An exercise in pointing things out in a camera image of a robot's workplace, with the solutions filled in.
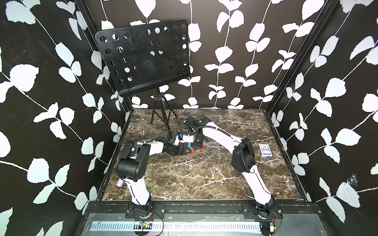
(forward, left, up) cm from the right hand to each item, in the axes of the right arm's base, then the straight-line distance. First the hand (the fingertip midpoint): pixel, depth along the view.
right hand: (194, 143), depth 92 cm
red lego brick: (0, -6, -7) cm, 9 cm away
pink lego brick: (-4, +3, +5) cm, 7 cm away
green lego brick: (-5, +1, 0) cm, 5 cm away
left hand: (-3, +4, -4) cm, 6 cm away
